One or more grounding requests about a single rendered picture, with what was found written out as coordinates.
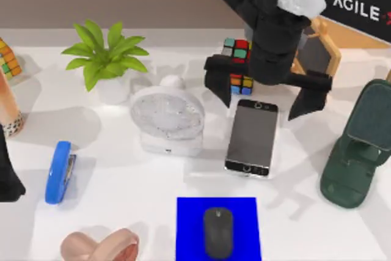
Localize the black-edged colourful puzzle cube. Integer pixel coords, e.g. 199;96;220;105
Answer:
222;37;255;96

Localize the wooden framed blackboard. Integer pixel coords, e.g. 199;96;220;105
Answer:
289;17;342;79

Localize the dark green phone stand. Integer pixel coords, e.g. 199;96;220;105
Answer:
319;78;391;209

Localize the black smartphone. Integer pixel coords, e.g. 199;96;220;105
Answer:
224;98;279;180

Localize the white desk fan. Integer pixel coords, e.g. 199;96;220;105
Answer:
130;75;205;156

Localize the green plant in white pot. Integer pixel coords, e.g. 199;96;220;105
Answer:
60;18;150;105

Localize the black computer mouse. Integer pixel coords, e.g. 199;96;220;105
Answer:
202;207;235;261

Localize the blue mouse pad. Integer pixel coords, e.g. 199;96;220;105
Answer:
176;196;263;261

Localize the blue stapler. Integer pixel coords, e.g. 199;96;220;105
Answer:
45;140;78;205

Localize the pink curved object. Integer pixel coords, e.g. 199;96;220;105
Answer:
59;227;141;261

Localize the peach bottle with patterned base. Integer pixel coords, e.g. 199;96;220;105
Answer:
0;64;26;139

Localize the pale-edged colourful puzzle cube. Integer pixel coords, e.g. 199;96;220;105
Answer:
0;37;23;81

